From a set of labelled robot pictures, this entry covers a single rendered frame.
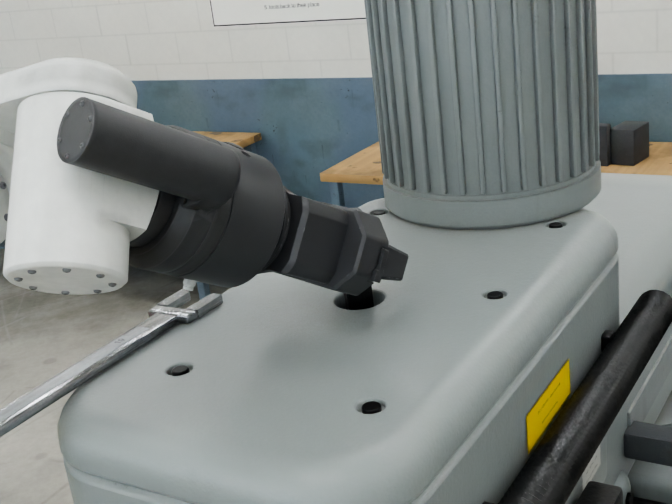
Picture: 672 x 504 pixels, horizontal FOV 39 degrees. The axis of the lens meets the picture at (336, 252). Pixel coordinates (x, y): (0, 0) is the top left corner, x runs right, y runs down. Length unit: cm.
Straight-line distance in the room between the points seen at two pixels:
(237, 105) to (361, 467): 567
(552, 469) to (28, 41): 683
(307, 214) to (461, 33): 25
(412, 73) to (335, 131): 497
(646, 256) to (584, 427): 45
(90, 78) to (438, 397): 27
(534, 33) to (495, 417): 32
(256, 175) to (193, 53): 571
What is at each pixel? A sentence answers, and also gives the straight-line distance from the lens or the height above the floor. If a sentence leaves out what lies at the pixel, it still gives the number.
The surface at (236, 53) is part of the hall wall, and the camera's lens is 608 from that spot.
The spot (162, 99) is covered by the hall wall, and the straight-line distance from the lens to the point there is 653.
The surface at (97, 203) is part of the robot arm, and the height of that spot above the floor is 203.
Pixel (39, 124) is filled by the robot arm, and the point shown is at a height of 207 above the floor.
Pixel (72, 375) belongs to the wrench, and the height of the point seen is 190.
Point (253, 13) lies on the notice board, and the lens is 594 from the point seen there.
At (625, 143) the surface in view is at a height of 99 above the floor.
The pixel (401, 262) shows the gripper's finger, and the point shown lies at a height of 192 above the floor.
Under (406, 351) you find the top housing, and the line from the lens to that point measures 62.
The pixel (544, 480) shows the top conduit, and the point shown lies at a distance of 64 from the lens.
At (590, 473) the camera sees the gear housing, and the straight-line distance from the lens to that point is 88.
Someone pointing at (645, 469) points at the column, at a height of 152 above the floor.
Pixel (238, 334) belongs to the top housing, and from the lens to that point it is 68.
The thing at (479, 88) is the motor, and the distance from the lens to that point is 79.
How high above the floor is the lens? 217
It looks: 20 degrees down
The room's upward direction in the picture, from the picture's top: 7 degrees counter-clockwise
